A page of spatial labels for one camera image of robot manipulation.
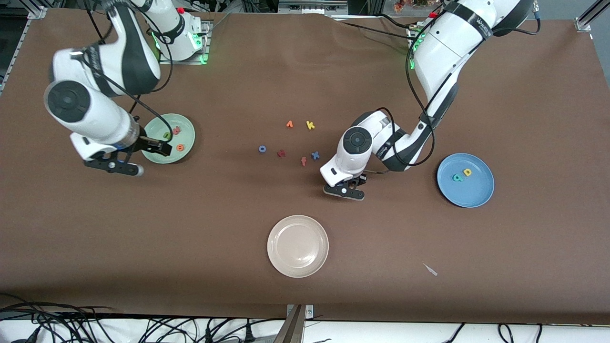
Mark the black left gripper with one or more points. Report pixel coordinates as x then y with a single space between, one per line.
359 181

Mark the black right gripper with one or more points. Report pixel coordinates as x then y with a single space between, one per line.
145 141

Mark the teal foam letter b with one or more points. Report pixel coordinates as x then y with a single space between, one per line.
460 179

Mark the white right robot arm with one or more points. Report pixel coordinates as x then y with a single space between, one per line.
95 114

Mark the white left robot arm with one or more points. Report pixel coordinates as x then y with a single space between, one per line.
448 43

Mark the green plate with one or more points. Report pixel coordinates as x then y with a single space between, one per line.
186 133

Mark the beige plate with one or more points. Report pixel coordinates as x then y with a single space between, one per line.
298 246

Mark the blue plate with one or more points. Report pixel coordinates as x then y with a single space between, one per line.
472 193

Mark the small white paper scrap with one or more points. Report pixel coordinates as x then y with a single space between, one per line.
431 270

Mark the orange dried flowers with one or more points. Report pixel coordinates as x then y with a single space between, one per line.
402 5

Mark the grey metal background equipment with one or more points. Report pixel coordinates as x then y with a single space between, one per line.
312 5

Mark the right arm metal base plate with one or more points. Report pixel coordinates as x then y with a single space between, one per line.
206 47

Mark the metal table edge bracket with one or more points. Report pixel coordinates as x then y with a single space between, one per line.
293 328

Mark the aluminium frame profile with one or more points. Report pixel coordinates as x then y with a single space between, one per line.
585 21
37 13

